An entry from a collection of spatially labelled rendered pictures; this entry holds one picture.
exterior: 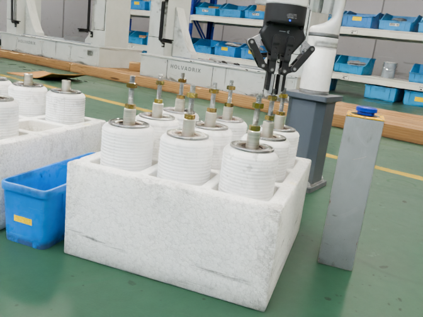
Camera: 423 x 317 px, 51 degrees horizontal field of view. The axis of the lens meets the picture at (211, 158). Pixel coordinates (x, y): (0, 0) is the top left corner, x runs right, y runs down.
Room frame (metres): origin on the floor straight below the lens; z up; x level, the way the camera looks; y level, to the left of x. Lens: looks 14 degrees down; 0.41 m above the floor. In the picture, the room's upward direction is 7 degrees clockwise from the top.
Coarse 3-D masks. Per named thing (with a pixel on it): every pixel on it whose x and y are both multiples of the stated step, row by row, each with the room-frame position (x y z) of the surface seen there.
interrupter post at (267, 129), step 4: (264, 124) 0.85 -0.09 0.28; (268, 124) 0.84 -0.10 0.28; (272, 124) 0.84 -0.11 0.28; (264, 128) 0.84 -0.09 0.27; (268, 128) 0.84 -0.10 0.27; (272, 128) 0.84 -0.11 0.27; (264, 132) 0.84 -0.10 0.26; (268, 132) 0.84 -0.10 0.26; (272, 132) 0.85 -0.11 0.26; (264, 136) 0.84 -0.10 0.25; (268, 136) 0.84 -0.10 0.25; (272, 136) 0.85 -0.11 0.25
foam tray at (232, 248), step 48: (96, 192) 0.74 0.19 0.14; (144, 192) 0.71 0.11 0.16; (192, 192) 0.69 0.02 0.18; (288, 192) 0.74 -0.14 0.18; (96, 240) 0.74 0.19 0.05; (144, 240) 0.71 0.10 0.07; (192, 240) 0.68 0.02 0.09; (240, 240) 0.66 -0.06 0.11; (288, 240) 0.82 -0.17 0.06; (192, 288) 0.68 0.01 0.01; (240, 288) 0.66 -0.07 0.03
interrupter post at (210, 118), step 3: (207, 111) 0.89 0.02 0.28; (207, 114) 0.88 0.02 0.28; (210, 114) 0.88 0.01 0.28; (213, 114) 0.88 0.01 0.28; (216, 114) 0.88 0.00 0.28; (207, 117) 0.88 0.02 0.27; (210, 117) 0.88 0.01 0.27; (213, 117) 0.88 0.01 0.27; (216, 117) 0.89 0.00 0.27; (207, 120) 0.88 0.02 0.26; (210, 120) 0.88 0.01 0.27; (213, 120) 0.88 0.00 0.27; (207, 123) 0.88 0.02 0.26; (210, 123) 0.88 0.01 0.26; (213, 123) 0.88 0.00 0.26; (207, 126) 0.88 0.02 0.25; (210, 126) 0.88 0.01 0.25; (213, 126) 0.88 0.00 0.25
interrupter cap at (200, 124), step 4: (196, 124) 0.88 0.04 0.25; (200, 124) 0.89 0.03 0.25; (204, 124) 0.90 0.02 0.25; (216, 124) 0.91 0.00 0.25; (220, 124) 0.91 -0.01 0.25; (200, 128) 0.85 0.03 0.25; (204, 128) 0.85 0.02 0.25; (208, 128) 0.85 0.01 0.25; (212, 128) 0.85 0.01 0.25; (216, 128) 0.85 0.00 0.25; (220, 128) 0.86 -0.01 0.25; (224, 128) 0.87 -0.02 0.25
